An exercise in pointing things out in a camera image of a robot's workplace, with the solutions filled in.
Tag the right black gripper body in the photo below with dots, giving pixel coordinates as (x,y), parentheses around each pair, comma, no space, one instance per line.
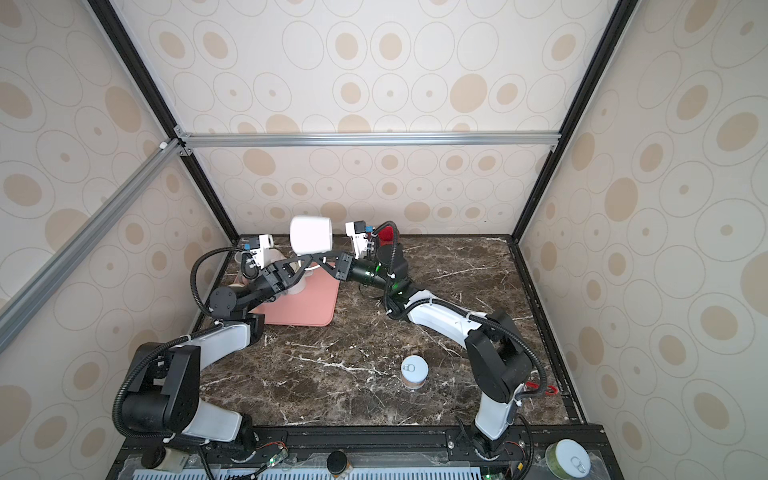
(363,273)

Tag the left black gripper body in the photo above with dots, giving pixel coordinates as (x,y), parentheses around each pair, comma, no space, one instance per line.
(270,284)

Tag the white ribbed mug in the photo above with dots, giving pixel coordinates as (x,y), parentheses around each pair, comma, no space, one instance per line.
(310,235)

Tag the red mug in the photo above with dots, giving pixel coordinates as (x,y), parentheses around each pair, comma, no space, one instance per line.
(388,235)

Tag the cream speckled mug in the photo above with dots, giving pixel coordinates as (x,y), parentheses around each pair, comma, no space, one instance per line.
(299,279)

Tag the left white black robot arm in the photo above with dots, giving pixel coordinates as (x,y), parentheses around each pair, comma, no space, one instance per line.
(159,397)

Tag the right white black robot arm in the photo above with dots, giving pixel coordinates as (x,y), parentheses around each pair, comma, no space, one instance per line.
(505,368)

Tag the pale pink mug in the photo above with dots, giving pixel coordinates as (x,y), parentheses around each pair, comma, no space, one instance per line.
(272,255)

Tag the pink plastic tray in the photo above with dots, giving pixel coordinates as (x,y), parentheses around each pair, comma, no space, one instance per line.
(311,303)

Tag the white lidded small can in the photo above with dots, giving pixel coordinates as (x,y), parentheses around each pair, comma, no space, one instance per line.
(414,372)

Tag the black round knob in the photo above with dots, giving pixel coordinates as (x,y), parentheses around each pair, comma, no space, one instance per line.
(338,464)

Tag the white plug adapter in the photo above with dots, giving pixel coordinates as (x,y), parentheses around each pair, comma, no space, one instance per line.
(164,459)

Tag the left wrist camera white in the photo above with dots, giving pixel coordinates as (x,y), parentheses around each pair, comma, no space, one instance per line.
(254,250)

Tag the horizontal aluminium rail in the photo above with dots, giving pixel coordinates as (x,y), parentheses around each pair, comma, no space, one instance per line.
(377,139)

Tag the black base frame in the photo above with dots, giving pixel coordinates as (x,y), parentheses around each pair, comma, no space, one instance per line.
(402,452)

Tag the red handled tool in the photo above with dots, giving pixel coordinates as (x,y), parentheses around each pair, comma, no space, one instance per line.
(549,390)

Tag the diagonal aluminium rail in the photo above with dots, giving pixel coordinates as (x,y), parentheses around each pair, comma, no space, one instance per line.
(18,312)

